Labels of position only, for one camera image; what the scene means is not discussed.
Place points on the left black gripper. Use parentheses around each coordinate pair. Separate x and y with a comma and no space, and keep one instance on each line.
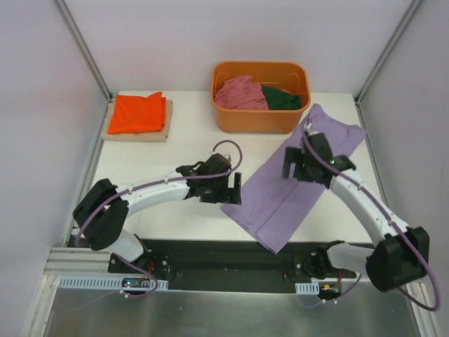
(229,189)

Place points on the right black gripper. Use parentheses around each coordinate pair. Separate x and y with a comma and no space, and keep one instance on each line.
(296,163)

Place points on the lavender t shirt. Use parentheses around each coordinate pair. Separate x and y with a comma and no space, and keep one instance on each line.
(272,208)

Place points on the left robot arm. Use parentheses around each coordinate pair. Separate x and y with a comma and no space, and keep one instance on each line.
(102,213)

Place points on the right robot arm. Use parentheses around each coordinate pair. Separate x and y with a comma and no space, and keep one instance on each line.
(399,254)

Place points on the dark green t shirt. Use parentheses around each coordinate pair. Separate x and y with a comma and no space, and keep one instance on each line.
(281,100)

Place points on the pink t shirt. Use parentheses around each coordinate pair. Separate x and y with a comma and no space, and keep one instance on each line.
(241,93)

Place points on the orange plastic bin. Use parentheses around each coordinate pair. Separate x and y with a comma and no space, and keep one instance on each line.
(289,77)

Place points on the folded beige t shirt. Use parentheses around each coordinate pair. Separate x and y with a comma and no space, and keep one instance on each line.
(152,137)

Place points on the folded orange t shirt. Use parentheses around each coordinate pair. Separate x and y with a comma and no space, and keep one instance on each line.
(138,114)

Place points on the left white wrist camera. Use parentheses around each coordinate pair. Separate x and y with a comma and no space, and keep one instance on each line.
(227,157)

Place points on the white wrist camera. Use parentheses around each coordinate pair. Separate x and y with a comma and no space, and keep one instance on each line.
(309,130)
(227,157)

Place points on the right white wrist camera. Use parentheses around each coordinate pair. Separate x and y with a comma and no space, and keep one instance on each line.
(309,130)

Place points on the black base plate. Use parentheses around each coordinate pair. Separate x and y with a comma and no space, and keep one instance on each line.
(231,266)

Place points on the right white cable duct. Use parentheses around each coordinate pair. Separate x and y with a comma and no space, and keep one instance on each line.
(311,288)

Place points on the white cable duct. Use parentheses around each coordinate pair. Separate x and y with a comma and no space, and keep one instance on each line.
(111,283)
(311,288)

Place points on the left white cable duct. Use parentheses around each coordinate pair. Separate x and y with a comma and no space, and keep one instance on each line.
(111,283)

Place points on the right aluminium frame post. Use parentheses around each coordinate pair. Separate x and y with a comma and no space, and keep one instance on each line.
(406,19)

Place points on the aluminium frame post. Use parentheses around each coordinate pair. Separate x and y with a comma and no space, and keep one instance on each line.
(406,19)
(82,47)

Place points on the left aluminium frame post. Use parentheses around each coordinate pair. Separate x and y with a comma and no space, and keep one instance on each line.
(82,47)

